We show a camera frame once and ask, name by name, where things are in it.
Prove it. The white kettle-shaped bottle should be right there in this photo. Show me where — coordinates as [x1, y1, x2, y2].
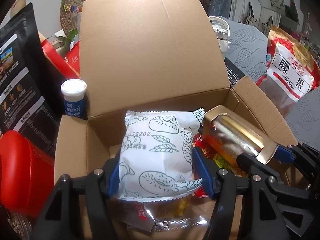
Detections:
[208, 16, 232, 53]

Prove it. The white blue-label tube bottle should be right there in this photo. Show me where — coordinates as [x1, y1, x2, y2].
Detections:
[61, 79, 88, 120]

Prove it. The hanging printed tote bag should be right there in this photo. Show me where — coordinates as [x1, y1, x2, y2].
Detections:
[261, 15, 275, 34]
[244, 1, 258, 27]

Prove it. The black printed food bag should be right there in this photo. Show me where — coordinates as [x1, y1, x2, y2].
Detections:
[0, 2, 62, 153]

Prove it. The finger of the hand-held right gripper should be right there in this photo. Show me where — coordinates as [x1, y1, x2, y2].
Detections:
[236, 153, 313, 200]
[274, 142, 320, 188]

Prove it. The cluster of bottles and trinkets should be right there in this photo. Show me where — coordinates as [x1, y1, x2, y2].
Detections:
[290, 17, 320, 55]

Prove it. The green white small carton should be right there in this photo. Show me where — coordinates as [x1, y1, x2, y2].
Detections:
[50, 29, 79, 50]

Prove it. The red gift box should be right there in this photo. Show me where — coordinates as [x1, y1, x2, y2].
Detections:
[41, 40, 82, 79]

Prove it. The cardboard box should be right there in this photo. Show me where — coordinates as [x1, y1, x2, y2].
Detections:
[54, 0, 299, 240]

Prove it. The red white cashew bag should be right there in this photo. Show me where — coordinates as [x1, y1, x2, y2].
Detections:
[259, 25, 320, 118]

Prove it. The clear yellow waffle packet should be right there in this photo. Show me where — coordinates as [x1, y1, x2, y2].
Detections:
[126, 195, 209, 233]

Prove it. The round woven straw fan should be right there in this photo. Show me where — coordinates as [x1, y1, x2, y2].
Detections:
[59, 0, 87, 34]

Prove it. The white bread-print snack packet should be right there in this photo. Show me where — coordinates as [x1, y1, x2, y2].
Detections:
[117, 108, 206, 203]

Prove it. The gold windowed snack box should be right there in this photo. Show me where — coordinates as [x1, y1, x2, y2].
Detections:
[202, 105, 278, 165]

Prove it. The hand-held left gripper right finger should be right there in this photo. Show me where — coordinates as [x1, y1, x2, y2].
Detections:
[192, 146, 293, 240]

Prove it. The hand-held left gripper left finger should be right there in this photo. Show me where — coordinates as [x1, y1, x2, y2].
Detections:
[32, 152, 121, 240]

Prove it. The red gold-print snack packet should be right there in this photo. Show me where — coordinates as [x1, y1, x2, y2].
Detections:
[194, 133, 218, 160]

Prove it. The blue plastic bag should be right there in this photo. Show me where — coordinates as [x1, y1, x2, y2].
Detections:
[206, 0, 234, 20]

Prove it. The red plastic canister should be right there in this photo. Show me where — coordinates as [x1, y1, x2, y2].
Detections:
[0, 130, 57, 218]

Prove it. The red white-label snack packet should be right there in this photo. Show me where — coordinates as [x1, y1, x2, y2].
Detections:
[192, 179, 209, 198]

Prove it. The yellow-green snack packet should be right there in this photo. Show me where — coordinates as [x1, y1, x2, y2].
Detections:
[210, 152, 240, 178]

